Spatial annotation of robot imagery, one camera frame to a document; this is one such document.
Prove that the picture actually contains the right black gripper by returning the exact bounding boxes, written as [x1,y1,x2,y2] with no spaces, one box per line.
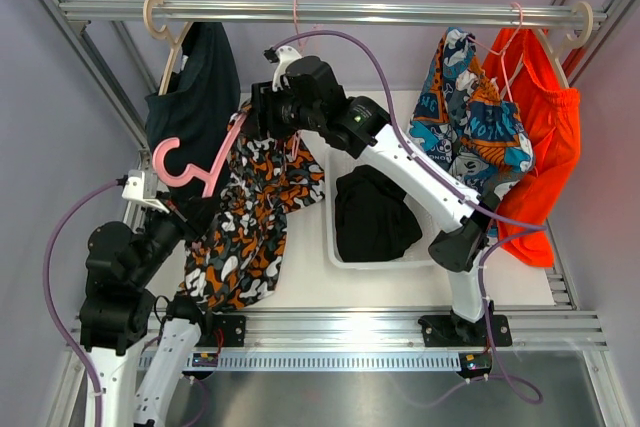
[240,81,323,143]

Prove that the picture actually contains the thin pink wire hanger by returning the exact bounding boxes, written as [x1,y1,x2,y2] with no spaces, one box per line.
[292,0,323,158]

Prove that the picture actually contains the thick pink plastic hanger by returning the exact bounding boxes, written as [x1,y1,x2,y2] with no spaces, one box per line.
[152,112,247,198]

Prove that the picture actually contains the orange black camouflage shorts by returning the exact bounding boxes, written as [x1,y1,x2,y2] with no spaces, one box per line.
[176,133,325,312]

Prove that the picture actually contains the dark navy sport shorts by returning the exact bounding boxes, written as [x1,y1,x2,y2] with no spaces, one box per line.
[145,22,240,199]

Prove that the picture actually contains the beige wooden hanger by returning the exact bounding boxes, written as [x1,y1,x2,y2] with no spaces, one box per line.
[142,0,193,96]
[533,1,594,89]

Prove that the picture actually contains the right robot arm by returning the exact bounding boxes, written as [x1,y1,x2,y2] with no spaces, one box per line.
[246,46,499,346]

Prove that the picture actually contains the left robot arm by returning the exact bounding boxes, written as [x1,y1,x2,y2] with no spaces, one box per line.
[80,198,223,426]

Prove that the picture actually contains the blue orange patterned shorts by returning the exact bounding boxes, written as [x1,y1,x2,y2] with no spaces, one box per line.
[407,27,535,201]

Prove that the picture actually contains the thin pink hanger right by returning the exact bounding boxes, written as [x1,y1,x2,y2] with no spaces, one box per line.
[469,2,524,103]

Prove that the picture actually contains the bright orange shorts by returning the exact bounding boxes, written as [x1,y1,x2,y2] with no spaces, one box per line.
[481,26,583,269]

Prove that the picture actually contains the white perforated plastic basket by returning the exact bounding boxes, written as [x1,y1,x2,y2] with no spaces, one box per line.
[324,150,438,270]

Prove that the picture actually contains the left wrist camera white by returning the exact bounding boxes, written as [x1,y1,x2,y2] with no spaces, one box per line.
[122,169,169,213]

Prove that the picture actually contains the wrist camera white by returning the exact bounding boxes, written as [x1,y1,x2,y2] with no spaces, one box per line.
[263,45,302,92]
[122,169,169,213]

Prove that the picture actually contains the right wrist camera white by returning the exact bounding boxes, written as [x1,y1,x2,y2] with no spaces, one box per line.
[263,45,302,92]

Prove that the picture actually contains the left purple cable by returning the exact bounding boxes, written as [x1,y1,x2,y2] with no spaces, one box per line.
[42,179,129,427]

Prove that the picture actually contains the aluminium hanging rail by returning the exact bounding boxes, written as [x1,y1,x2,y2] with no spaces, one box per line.
[58,0,609,27]

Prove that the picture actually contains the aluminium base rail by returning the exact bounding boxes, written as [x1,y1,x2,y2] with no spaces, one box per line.
[69,307,609,373]

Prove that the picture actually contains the left aluminium frame post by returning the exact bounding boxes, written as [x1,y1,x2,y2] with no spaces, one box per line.
[38,0,148,150]

